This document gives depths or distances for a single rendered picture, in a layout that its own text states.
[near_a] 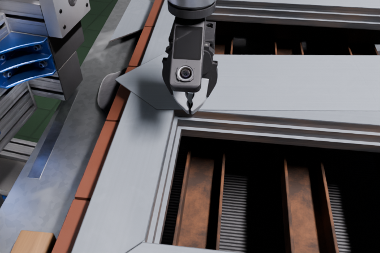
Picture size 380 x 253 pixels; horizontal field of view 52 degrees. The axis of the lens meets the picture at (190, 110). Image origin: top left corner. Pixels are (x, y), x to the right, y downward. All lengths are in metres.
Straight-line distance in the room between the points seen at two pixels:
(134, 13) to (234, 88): 0.66
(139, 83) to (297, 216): 0.40
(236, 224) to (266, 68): 0.36
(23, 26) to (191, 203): 0.51
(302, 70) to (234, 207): 0.36
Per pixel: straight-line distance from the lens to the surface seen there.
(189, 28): 0.58
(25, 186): 0.89
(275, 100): 0.74
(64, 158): 0.91
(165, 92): 0.74
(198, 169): 0.85
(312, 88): 0.78
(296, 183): 0.86
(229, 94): 0.74
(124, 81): 0.78
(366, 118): 0.75
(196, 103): 0.67
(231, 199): 0.97
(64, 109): 1.04
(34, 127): 2.06
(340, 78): 0.83
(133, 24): 1.27
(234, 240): 0.91
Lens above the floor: 1.34
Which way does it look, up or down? 42 degrees down
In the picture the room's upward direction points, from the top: straight up
